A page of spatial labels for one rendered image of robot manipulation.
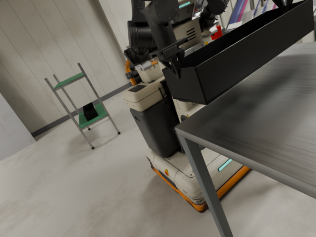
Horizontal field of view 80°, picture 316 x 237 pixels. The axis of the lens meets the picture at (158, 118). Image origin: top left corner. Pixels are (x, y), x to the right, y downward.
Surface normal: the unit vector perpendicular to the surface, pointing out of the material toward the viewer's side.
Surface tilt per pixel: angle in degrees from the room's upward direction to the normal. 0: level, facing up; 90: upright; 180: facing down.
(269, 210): 0
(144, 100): 90
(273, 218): 0
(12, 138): 82
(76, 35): 90
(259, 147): 0
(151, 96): 90
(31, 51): 90
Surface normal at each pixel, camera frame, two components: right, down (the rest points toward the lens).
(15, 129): 0.32, 0.14
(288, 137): -0.38, -0.83
